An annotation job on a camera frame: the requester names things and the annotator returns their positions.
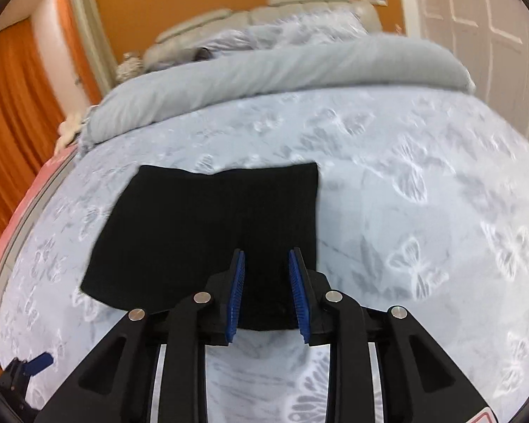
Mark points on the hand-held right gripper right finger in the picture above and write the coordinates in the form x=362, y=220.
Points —
x=299, y=299

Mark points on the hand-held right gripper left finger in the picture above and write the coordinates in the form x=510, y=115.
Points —
x=237, y=299

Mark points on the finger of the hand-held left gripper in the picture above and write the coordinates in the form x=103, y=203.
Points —
x=40, y=360

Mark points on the black pants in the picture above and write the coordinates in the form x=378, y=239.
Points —
x=180, y=229

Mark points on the bed with butterfly print sheet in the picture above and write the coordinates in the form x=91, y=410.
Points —
x=379, y=211

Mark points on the pink cloth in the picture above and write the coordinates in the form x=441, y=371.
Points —
x=28, y=198

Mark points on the grey duvet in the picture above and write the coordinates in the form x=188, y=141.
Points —
x=291, y=68

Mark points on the cream flower-shaped plush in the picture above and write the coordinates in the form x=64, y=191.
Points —
x=70, y=128

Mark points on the orange curtain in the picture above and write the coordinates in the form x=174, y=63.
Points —
x=9, y=119

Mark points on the small pale plush toy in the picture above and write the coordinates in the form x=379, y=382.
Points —
x=128, y=65

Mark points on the butterfly print pillow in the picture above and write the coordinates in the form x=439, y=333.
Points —
x=299, y=26

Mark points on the beige padded headboard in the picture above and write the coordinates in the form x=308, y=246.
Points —
x=229, y=17

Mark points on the white panelled wardrobe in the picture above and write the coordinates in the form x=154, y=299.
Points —
x=480, y=31

